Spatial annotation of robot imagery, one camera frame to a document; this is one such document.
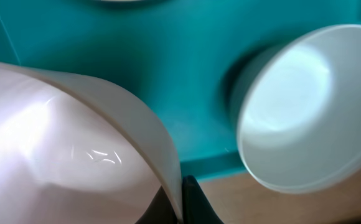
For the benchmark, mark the pink bowl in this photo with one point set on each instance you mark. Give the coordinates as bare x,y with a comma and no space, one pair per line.
80,149

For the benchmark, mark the white round plate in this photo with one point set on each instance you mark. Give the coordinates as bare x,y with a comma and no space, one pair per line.
126,1

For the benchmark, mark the grey-white bowl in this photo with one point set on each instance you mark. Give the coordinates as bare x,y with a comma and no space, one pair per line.
296,111

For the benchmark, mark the teal plastic tray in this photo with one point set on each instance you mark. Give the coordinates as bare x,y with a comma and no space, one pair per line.
180,57

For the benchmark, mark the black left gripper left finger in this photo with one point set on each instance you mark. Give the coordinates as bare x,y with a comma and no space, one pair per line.
160,211

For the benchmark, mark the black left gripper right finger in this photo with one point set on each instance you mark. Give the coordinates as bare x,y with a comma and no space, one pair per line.
196,207

